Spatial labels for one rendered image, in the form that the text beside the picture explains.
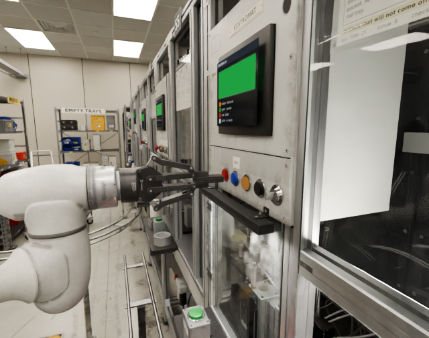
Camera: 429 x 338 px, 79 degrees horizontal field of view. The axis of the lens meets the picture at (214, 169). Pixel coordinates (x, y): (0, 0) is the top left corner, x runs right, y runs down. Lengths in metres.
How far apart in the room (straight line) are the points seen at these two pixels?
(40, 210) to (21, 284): 0.12
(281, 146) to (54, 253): 0.46
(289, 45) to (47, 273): 0.58
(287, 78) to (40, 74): 7.62
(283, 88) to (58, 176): 0.44
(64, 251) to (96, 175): 0.15
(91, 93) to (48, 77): 0.99
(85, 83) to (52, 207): 7.27
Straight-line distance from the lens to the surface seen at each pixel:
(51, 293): 0.60
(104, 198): 0.56
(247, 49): 0.58
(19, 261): 0.59
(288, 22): 0.51
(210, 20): 0.92
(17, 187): 0.57
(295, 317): 0.57
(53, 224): 0.57
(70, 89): 7.79
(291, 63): 0.48
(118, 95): 7.72
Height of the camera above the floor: 1.54
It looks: 9 degrees down
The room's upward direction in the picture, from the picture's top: straight up
